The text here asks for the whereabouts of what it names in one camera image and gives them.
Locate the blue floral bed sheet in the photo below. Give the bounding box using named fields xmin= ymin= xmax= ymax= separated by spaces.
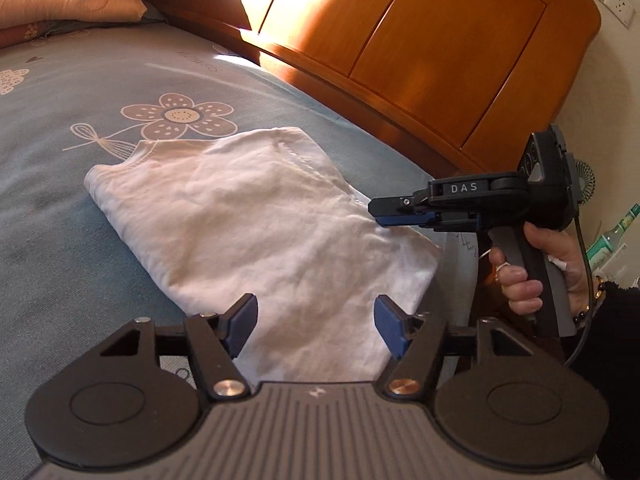
xmin=0 ymin=22 xmax=481 ymax=480

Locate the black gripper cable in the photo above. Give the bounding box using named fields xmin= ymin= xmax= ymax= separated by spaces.
xmin=564 ymin=212 xmax=598 ymax=367

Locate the white wall socket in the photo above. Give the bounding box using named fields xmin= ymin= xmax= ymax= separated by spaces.
xmin=602 ymin=0 xmax=637 ymax=28

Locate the person's right hand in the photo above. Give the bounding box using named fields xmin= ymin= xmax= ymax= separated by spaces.
xmin=488 ymin=222 xmax=592 ymax=319

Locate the white long-sleeve printed shirt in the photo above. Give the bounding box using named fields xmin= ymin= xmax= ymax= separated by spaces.
xmin=84 ymin=127 xmax=446 ymax=383

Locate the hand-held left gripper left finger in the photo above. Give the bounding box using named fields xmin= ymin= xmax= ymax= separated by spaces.
xmin=100 ymin=294 xmax=260 ymax=402

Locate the orange wooden headboard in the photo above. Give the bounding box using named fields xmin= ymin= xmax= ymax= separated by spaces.
xmin=145 ymin=0 xmax=603 ymax=181

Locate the dark bead bracelet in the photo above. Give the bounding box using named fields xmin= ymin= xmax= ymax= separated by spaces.
xmin=572 ymin=274 xmax=610 ymax=332

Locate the green glass bottle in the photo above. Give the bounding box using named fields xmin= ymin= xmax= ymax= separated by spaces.
xmin=586 ymin=204 xmax=640 ymax=267

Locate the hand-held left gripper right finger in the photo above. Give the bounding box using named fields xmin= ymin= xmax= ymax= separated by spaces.
xmin=374 ymin=296 xmax=531 ymax=403

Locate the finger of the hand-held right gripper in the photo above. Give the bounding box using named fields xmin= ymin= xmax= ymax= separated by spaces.
xmin=369 ymin=187 xmax=434 ymax=219
xmin=375 ymin=214 xmax=441 ymax=232

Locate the pink floral folded quilt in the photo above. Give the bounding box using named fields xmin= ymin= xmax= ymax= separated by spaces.
xmin=0 ymin=0 xmax=148 ymax=48

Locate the small grey fan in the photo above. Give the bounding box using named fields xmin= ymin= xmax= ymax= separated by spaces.
xmin=571 ymin=160 xmax=599 ymax=207

